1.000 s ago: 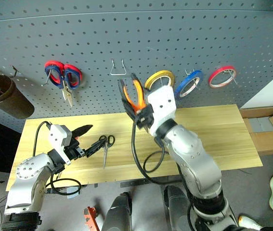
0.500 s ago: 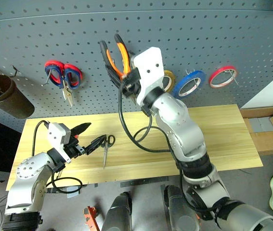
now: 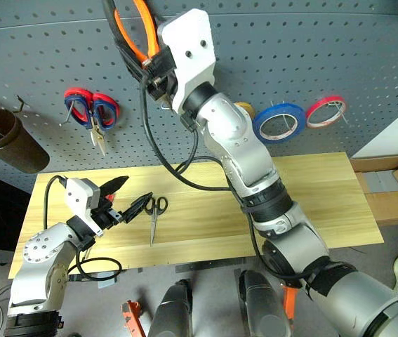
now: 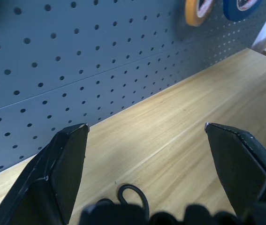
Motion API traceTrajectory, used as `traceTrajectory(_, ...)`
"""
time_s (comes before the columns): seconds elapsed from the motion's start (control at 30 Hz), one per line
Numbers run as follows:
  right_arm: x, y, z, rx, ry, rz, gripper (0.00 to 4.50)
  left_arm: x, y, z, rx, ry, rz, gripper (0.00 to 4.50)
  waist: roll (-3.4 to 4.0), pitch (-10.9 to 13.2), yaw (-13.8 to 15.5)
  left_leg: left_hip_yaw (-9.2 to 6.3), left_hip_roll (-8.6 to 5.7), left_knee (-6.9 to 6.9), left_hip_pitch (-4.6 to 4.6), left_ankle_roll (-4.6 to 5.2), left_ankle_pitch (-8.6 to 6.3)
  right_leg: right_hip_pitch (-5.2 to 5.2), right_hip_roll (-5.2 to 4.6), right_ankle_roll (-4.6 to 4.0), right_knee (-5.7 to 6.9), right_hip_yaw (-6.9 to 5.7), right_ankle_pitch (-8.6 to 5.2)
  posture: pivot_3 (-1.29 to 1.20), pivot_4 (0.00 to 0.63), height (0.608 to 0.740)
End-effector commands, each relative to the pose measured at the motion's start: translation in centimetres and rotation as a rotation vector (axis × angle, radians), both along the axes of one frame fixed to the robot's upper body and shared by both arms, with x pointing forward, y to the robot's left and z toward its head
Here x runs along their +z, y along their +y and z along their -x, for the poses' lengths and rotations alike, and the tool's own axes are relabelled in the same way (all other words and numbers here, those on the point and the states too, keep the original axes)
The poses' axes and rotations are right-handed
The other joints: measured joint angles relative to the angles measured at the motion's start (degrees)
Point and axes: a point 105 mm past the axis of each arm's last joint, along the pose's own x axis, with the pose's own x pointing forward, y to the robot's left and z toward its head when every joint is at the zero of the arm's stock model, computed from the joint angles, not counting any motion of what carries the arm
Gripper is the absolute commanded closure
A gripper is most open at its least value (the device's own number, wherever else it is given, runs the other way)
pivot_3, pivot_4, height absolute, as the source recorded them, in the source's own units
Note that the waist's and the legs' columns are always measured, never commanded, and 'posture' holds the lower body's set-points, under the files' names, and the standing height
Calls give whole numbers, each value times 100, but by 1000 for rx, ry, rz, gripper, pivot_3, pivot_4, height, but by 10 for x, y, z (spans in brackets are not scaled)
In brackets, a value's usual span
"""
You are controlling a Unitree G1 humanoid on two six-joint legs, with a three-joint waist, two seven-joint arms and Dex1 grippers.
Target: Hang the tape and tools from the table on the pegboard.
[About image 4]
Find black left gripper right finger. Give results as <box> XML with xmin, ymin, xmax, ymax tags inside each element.
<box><xmin>204</xmin><ymin>122</ymin><xmax>266</xmax><ymax>217</ymax></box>

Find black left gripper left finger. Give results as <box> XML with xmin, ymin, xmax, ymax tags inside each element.
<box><xmin>0</xmin><ymin>123</ymin><xmax>91</xmax><ymax>225</ymax></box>

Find grey metal pegboard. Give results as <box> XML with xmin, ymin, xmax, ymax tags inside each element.
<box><xmin>0</xmin><ymin>0</ymin><xmax>266</xmax><ymax>181</ymax></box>

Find blue tape roll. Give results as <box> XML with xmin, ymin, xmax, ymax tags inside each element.
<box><xmin>222</xmin><ymin>0</ymin><xmax>265</xmax><ymax>23</ymax></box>

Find yellow tape roll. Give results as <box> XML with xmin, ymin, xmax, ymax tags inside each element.
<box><xmin>185</xmin><ymin>0</ymin><xmax>217</xmax><ymax>27</ymax></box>

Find black cable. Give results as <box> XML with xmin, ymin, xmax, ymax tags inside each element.
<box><xmin>96</xmin><ymin>184</ymin><xmax>150</xmax><ymax>216</ymax></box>

